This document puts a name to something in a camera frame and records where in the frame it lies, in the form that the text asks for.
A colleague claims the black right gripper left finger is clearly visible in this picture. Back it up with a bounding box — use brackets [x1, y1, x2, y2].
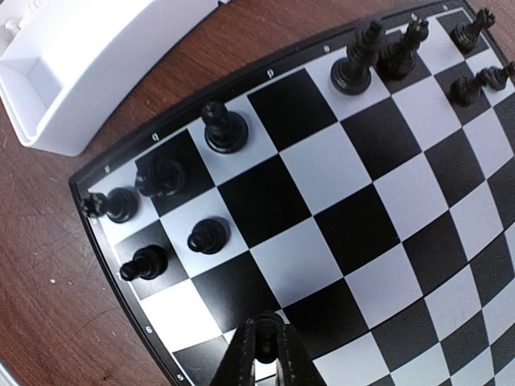
[210, 319, 256, 386]

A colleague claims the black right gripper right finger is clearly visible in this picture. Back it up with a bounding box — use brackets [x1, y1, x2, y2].
[275, 324, 326, 386]

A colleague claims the black pawn file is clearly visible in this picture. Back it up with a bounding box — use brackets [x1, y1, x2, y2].
[187, 217, 230, 255]
[253, 311, 284, 364]

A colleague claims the black silver chessboard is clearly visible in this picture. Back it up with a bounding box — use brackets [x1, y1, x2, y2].
[69, 1, 514, 385]

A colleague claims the black chess piece corner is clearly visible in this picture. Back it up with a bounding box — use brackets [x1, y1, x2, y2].
[80, 187, 139, 224]

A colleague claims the tall black chess piece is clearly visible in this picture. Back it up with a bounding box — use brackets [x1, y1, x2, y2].
[330, 19, 385, 96]

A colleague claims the black bishop chess piece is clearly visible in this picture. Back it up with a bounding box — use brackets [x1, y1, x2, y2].
[377, 18, 429, 80]

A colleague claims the white compartment tray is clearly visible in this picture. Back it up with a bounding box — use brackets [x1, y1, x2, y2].
[1, 0, 219, 156]

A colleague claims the black rook corner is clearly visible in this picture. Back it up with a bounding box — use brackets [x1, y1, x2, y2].
[451, 8, 496, 52]

